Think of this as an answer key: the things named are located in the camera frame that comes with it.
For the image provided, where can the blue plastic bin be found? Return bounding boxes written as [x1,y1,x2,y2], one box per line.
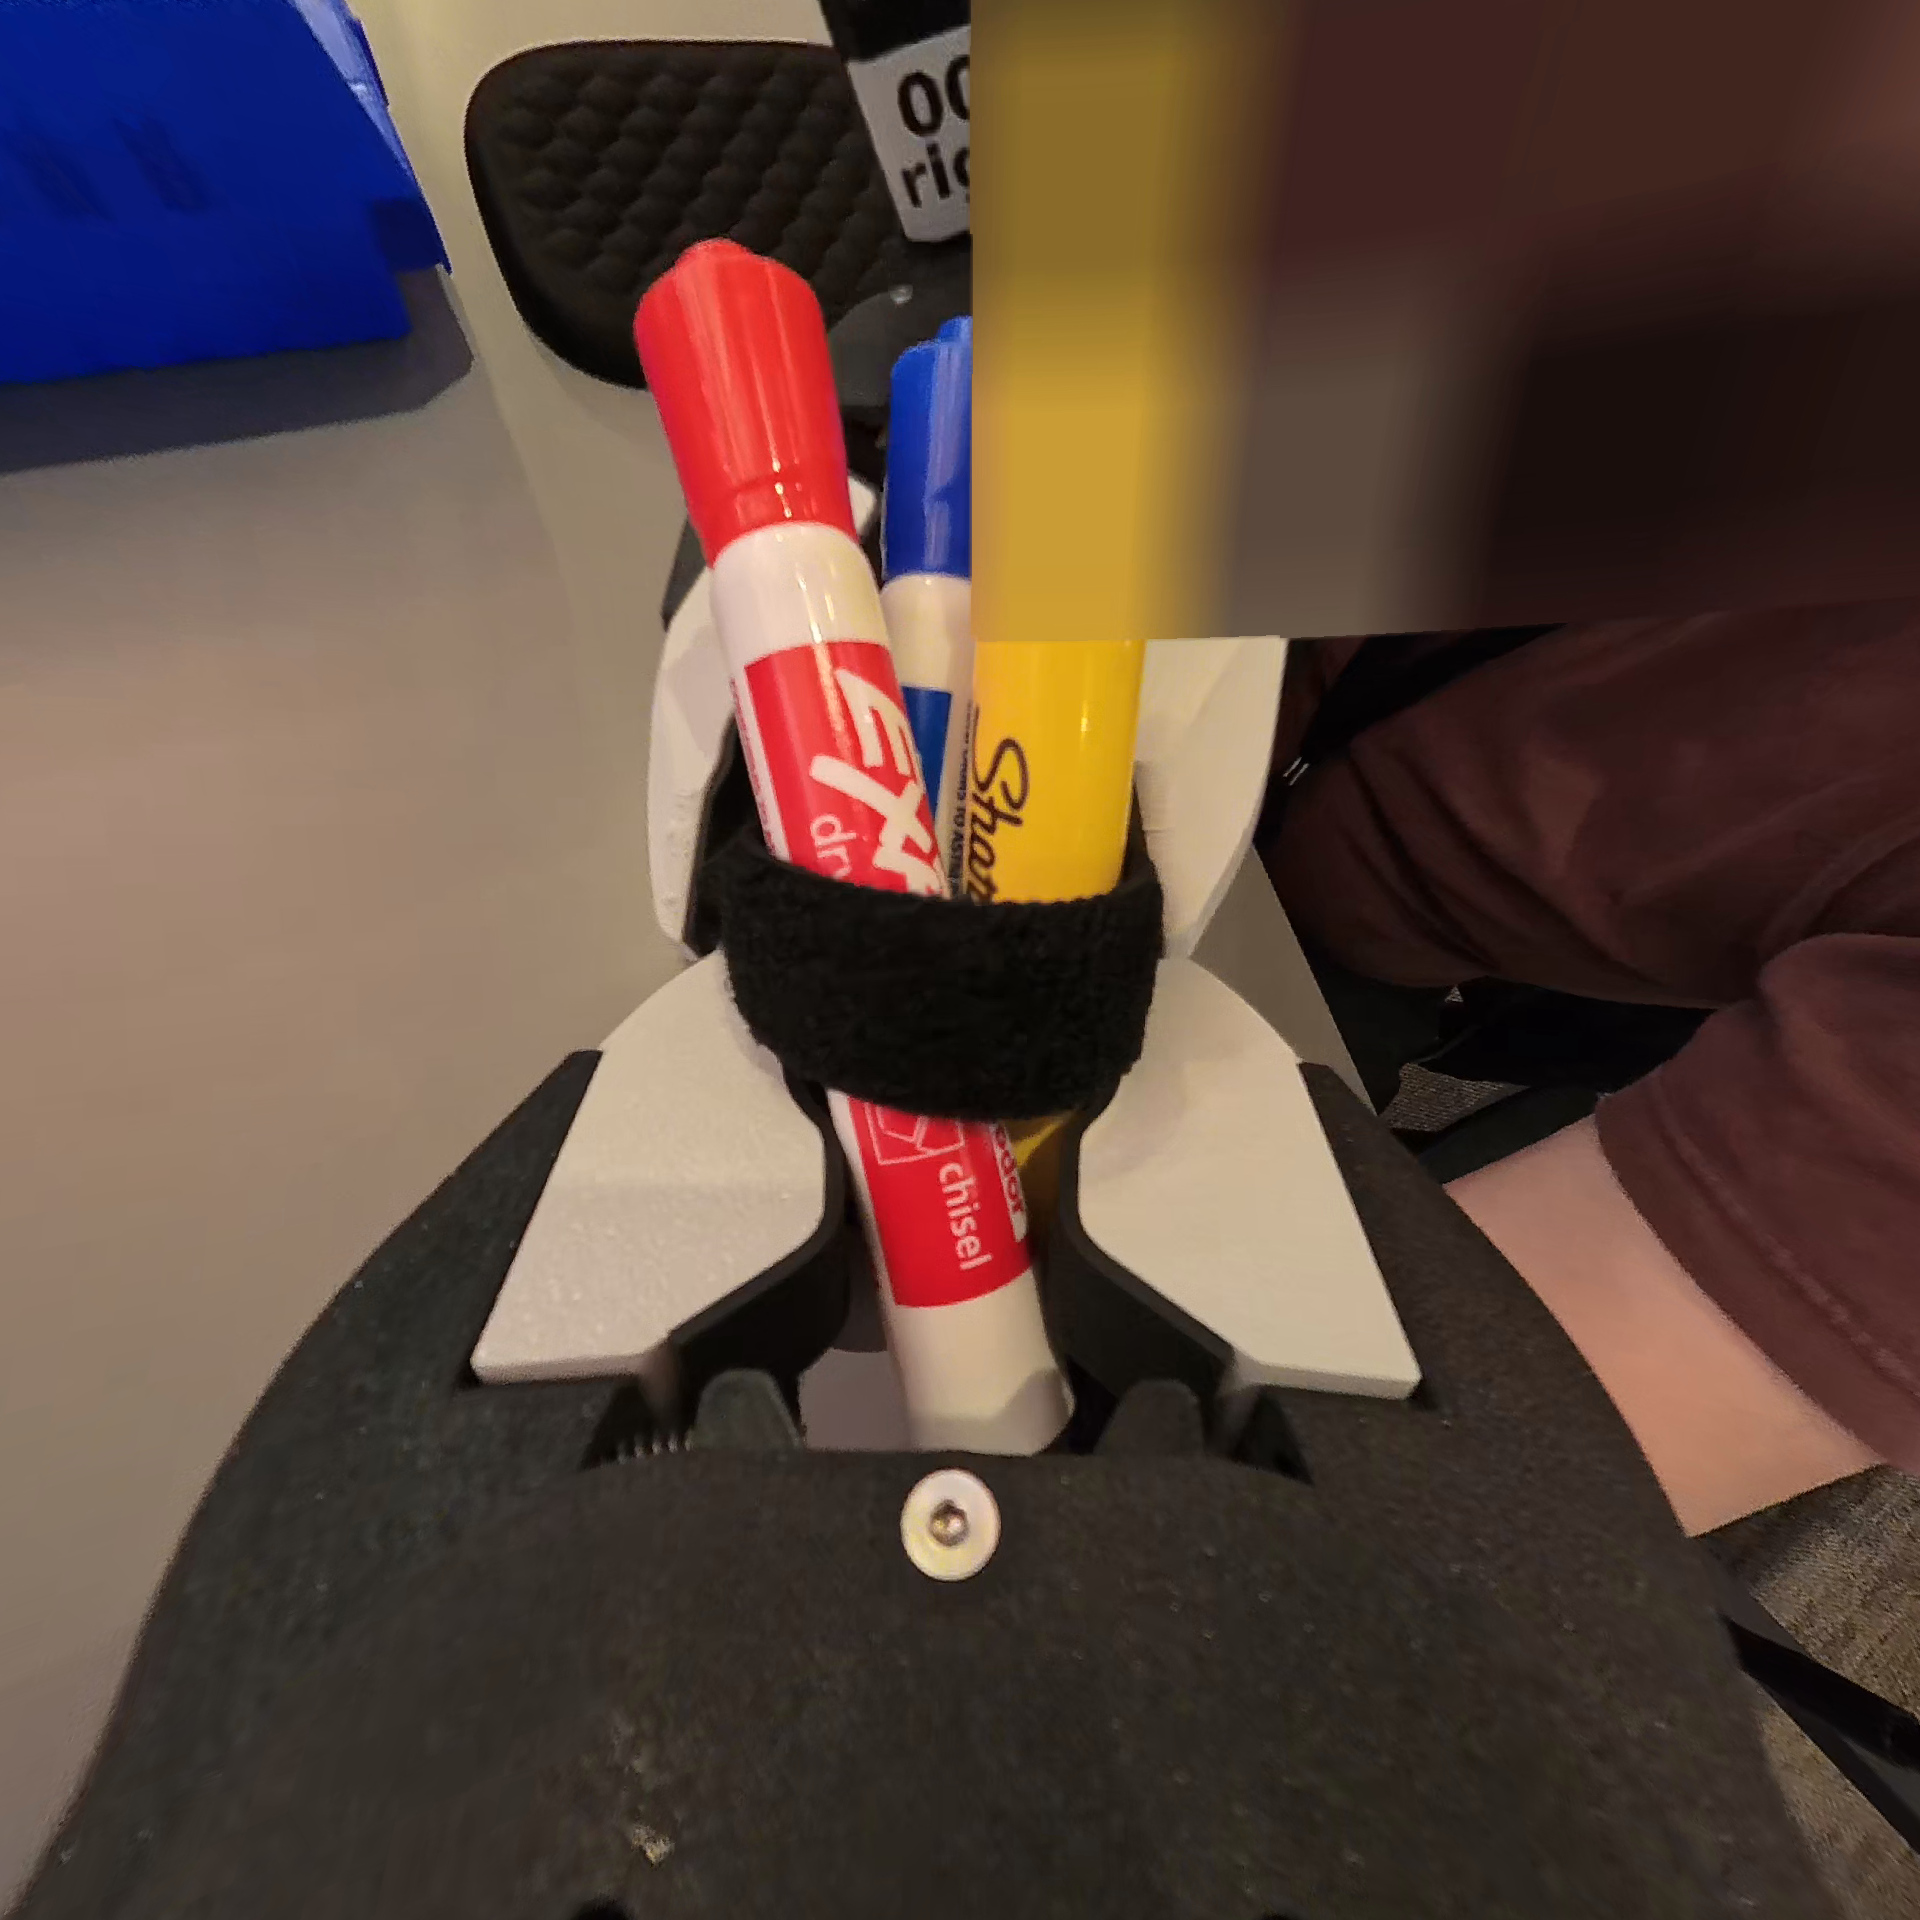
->
[0,0,454,388]

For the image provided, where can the person's right forearm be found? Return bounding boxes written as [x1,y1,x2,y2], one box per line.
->
[1440,1118,1895,1538]

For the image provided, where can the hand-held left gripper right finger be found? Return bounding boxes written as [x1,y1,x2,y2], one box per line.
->
[1048,961,1423,1404]

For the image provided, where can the yellow marker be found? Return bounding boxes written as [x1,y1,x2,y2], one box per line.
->
[959,638,1152,1173]

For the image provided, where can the black fabric strap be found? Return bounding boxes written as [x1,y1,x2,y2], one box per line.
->
[701,816,1167,1124]

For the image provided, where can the red marker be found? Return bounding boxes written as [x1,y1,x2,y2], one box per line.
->
[633,241,1075,1457]

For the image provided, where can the blue marker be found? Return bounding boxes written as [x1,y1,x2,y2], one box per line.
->
[880,315,976,842]

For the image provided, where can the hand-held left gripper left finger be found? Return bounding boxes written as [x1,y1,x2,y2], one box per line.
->
[469,961,856,1449]

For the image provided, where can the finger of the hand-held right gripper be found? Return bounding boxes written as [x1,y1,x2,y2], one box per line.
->
[1135,638,1292,965]
[646,470,886,970]

